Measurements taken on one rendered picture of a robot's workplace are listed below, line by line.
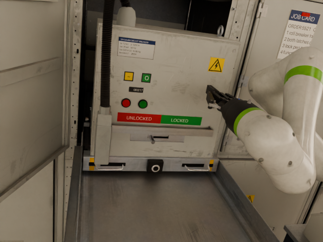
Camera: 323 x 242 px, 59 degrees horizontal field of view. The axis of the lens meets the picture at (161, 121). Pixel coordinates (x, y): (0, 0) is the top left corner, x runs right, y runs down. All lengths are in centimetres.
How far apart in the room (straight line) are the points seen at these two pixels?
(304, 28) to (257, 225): 87
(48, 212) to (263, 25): 128
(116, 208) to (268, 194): 102
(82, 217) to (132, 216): 15
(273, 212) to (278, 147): 125
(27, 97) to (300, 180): 84
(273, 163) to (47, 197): 106
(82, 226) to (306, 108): 72
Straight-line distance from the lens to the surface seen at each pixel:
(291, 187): 75
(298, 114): 85
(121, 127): 100
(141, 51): 97
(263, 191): 174
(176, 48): 99
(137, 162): 111
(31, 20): 101
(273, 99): 112
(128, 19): 98
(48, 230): 158
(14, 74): 94
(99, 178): 111
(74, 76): 120
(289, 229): 129
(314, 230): 125
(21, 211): 152
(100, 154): 97
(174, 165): 115
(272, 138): 65
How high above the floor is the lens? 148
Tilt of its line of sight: 22 degrees down
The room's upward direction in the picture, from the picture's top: 9 degrees clockwise
